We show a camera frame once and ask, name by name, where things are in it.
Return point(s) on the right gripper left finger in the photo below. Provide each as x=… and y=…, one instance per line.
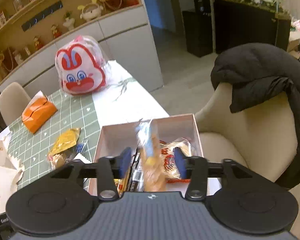
x=109, y=169

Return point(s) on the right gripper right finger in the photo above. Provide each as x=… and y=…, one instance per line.
x=195, y=169

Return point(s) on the long biscuit packet blue top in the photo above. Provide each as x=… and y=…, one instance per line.
x=149, y=146

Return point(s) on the round cake orange wrapper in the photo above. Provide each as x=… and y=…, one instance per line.
x=167, y=157

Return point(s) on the black white snack bar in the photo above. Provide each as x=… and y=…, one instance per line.
x=135, y=182

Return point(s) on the chocolate square white wrapper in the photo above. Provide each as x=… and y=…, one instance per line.
x=79, y=150

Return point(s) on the pink cardboard box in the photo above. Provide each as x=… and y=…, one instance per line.
x=115, y=147

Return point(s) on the gold foil snack packet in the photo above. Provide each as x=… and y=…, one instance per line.
x=65, y=141

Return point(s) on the round bread in clear wrapper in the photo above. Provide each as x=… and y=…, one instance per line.
x=60, y=159

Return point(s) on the green checked tablecloth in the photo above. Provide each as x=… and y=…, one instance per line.
x=32, y=149

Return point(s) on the beige armchair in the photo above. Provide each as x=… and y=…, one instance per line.
x=261, y=138

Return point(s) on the orange tissue box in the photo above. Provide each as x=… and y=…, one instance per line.
x=38, y=111

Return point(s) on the white paper bag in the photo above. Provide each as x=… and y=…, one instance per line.
x=11, y=170

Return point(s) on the red white bunny bag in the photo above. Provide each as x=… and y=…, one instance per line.
x=80, y=66

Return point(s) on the black jacket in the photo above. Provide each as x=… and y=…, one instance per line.
x=257, y=73

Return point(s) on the beige dining chair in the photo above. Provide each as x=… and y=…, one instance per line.
x=13, y=100

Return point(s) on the white cabinet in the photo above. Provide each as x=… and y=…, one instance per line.
x=124, y=36

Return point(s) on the white rabbit plush figurine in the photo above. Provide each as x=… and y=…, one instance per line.
x=91, y=10

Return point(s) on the wooden display shelf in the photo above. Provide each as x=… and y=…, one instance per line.
x=29, y=26

